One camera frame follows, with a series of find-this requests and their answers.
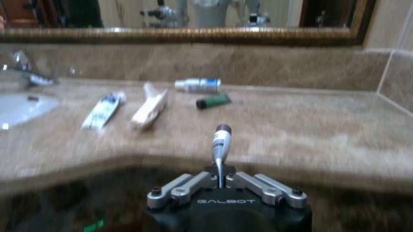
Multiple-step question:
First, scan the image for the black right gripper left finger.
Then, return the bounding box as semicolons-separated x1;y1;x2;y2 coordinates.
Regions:
146;165;220;210

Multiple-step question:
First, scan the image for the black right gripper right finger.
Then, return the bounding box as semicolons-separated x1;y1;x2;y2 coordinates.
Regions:
221;165;308;210

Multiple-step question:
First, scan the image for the silver tube with dark cap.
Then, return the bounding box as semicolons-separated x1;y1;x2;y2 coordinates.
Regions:
211;124;232;188

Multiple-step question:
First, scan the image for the white sink basin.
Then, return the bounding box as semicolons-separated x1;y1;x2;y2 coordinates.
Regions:
0;70;60;131

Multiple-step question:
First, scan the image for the cream cardboard box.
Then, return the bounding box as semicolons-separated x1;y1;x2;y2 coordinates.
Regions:
129;82;168;131

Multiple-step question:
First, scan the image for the green tube with black cap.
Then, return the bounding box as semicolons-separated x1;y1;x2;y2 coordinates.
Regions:
195;92;232;110

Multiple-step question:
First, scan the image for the blue and white toothpaste tube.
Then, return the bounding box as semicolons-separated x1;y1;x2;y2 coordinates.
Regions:
80;91;126;131

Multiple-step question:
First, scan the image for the white and blue bottle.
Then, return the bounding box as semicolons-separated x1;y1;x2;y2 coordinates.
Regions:
173;77;221;94

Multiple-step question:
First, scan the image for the chrome faucet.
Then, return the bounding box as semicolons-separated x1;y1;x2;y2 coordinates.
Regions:
1;49;58;88

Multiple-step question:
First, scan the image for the gold framed mirror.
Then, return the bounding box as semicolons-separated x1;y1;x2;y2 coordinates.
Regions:
0;0;376;45

